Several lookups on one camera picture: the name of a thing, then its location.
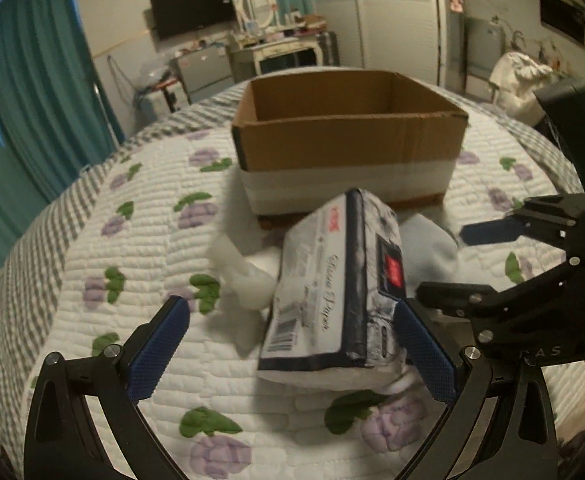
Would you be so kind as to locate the white sliding wardrobe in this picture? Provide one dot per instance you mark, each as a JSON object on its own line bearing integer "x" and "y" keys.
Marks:
{"x": 402, "y": 36}

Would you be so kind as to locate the white suitcase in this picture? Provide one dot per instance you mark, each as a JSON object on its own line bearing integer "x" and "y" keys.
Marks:
{"x": 163, "y": 100}

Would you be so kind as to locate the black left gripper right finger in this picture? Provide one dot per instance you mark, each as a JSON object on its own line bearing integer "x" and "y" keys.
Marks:
{"x": 520, "y": 440}

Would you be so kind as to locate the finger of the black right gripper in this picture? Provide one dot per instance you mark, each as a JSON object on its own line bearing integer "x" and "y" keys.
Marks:
{"x": 549, "y": 219}
{"x": 528, "y": 311}

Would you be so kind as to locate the white dressing table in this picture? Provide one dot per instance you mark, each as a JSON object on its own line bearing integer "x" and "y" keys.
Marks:
{"x": 254, "y": 56}

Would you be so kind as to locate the white oval vanity mirror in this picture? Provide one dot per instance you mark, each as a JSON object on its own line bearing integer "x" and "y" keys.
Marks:
{"x": 257, "y": 16}

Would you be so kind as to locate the brown cardboard box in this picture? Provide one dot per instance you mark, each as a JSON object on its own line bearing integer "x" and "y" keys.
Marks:
{"x": 302, "y": 138}

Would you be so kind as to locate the white stuffed laundry bag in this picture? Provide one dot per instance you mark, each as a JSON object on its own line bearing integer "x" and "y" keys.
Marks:
{"x": 515, "y": 78}

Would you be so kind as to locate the white floral quilt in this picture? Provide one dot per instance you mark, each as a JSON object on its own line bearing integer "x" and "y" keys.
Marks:
{"x": 493, "y": 176}

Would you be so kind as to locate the teal window curtain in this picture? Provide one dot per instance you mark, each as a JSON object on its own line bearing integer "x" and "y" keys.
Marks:
{"x": 55, "y": 118}

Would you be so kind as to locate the black wall television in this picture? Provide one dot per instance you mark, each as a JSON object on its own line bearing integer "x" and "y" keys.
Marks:
{"x": 176, "y": 17}

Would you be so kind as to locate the silver mini fridge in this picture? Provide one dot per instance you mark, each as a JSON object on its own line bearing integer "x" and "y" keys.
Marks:
{"x": 204, "y": 73}

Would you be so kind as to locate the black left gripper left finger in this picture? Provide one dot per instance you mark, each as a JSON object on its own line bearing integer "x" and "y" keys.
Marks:
{"x": 62, "y": 441}

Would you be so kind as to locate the black range hood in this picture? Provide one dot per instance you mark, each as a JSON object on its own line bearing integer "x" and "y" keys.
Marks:
{"x": 564, "y": 16}

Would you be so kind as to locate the grey checked bed sheet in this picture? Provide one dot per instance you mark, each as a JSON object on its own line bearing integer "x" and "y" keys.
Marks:
{"x": 72, "y": 209}

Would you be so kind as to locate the white knotted sock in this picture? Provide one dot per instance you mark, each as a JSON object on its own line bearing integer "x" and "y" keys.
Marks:
{"x": 252, "y": 280}

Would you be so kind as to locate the floral tissue paper pack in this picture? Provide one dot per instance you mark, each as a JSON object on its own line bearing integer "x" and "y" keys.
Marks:
{"x": 341, "y": 277}

